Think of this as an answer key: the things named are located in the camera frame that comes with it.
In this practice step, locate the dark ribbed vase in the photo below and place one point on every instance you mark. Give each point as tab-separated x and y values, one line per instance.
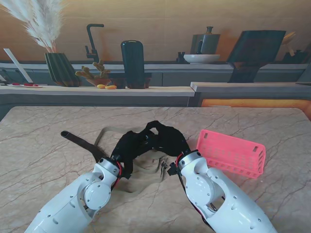
62	70

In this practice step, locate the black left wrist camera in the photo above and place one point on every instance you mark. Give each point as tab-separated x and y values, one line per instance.
127	174

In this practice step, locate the grey pot with lid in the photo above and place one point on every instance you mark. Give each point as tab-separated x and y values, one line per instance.
205	42

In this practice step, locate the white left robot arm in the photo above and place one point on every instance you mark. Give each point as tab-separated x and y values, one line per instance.
77	199

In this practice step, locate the dark utensil holder with spoons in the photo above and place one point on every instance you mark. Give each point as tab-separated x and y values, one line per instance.
295	57

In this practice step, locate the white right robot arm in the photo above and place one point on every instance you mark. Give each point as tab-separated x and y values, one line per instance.
218	194

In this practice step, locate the pink plastic mesh basket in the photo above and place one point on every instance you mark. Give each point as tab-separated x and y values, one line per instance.
230	153

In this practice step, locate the beige woven belt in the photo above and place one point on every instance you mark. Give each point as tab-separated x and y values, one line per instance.
148	171

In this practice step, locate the tall dark cylindrical canister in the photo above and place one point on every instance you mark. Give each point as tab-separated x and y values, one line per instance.
133	63

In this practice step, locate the light wood counter top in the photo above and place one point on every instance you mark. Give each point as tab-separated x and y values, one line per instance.
73	91

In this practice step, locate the black kitchen faucet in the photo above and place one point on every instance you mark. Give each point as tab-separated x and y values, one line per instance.
91	43

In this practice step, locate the orange fruits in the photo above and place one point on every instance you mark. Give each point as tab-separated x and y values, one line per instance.
109	87

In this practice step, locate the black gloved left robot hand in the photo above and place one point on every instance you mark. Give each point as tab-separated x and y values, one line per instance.
128	148

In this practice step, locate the white leaning board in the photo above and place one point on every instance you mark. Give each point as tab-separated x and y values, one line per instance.
17	64

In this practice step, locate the white pampas grass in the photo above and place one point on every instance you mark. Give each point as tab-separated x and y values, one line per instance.
41	24

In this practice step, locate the plate with red food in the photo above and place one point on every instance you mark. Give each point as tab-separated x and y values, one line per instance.
26	85

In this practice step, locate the grey stone counter top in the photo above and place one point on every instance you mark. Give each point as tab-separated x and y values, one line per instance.
243	87

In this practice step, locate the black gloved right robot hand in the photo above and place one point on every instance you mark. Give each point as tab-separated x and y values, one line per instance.
170	140

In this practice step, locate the white ceramic bowl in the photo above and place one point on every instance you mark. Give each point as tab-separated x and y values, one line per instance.
201	58

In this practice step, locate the small black stand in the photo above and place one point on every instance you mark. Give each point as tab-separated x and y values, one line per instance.
181	58

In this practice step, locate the dark range hood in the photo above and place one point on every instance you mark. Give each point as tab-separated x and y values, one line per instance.
255	51

